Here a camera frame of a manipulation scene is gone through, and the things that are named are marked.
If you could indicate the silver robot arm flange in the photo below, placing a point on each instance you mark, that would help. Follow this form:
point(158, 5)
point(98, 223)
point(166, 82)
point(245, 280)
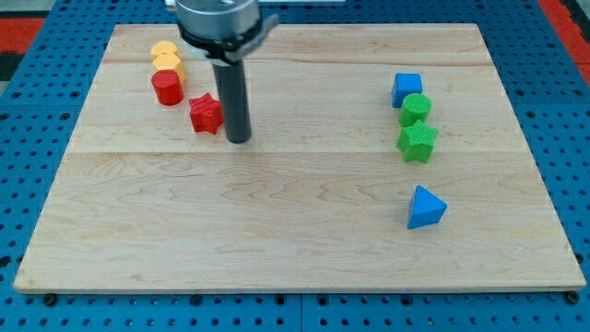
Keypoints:
point(223, 32)

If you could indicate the wooden board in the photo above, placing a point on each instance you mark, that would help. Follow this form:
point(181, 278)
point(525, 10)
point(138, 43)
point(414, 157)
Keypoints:
point(317, 200)

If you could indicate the red star block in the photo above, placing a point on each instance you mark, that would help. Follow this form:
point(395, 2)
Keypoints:
point(205, 114)

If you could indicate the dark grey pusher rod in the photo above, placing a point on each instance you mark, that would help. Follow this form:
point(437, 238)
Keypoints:
point(232, 92)

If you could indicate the green star block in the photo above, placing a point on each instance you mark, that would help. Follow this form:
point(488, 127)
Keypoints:
point(417, 141)

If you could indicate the green cylinder block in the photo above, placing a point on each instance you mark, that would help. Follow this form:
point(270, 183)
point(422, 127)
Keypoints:
point(415, 106)

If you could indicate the blue cube block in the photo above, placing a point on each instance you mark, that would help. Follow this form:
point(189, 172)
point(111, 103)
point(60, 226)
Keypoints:
point(404, 84)

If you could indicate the blue triangle block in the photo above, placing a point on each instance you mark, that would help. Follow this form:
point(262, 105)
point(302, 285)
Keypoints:
point(425, 209)

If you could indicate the red cylinder block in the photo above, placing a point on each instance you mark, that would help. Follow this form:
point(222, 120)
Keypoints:
point(167, 86)

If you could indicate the yellow hexagon block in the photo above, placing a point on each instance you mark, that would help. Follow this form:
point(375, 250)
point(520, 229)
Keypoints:
point(170, 61)

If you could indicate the yellow heart block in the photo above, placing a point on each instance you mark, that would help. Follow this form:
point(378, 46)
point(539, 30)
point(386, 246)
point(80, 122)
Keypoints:
point(163, 47)

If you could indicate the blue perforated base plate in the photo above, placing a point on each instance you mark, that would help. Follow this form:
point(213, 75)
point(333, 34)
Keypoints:
point(44, 97)

